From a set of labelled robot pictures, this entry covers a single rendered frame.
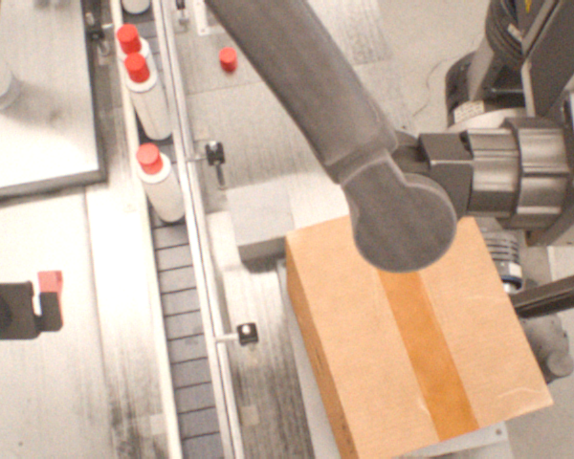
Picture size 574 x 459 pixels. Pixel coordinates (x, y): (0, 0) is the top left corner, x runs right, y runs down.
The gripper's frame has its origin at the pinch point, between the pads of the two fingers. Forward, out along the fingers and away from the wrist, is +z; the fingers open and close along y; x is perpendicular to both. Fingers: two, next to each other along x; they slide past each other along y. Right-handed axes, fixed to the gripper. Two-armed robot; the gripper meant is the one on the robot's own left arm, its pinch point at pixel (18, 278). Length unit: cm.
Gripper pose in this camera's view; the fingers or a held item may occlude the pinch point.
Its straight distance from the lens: 83.8
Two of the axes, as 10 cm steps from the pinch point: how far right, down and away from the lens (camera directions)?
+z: 0.2, -3.3, 9.4
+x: 0.3, 9.4, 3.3
